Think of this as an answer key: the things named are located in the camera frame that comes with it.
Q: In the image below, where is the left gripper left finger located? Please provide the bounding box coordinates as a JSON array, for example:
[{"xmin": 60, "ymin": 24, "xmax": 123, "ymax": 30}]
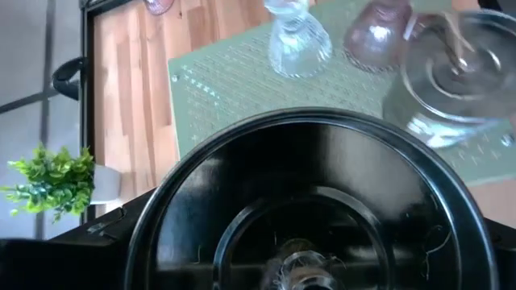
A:
[{"xmin": 0, "ymin": 188, "xmax": 158, "ymax": 290}]

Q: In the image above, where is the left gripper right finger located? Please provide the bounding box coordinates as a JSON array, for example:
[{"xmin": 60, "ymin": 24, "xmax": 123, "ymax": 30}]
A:
[{"xmin": 485, "ymin": 217, "xmax": 516, "ymax": 290}]

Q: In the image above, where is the pink glass candlestick holder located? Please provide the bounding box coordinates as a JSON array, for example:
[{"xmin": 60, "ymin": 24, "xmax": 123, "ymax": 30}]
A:
[
  {"xmin": 342, "ymin": 0, "xmax": 416, "ymax": 74},
  {"xmin": 143, "ymin": 0, "xmax": 177, "ymax": 16}
]

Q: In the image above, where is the green perforated metal shelf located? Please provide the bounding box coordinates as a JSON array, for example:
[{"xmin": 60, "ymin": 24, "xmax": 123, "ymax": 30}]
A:
[{"xmin": 168, "ymin": 0, "xmax": 516, "ymax": 187}]

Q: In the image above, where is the green plant in white pot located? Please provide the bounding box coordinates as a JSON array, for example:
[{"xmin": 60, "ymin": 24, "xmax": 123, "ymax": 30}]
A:
[{"xmin": 0, "ymin": 143, "xmax": 123, "ymax": 223}]

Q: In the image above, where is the black aluminium table frame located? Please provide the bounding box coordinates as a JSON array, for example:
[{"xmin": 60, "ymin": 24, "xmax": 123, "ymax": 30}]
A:
[{"xmin": 78, "ymin": 0, "xmax": 100, "ymax": 225}]

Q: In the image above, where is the black frame handle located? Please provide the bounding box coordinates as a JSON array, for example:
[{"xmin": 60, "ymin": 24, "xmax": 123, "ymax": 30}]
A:
[{"xmin": 51, "ymin": 56, "xmax": 86, "ymax": 102}]

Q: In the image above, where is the clear glass candlestick holder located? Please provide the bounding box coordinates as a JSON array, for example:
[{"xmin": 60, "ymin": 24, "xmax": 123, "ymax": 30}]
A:
[{"xmin": 264, "ymin": 0, "xmax": 334, "ymax": 79}]

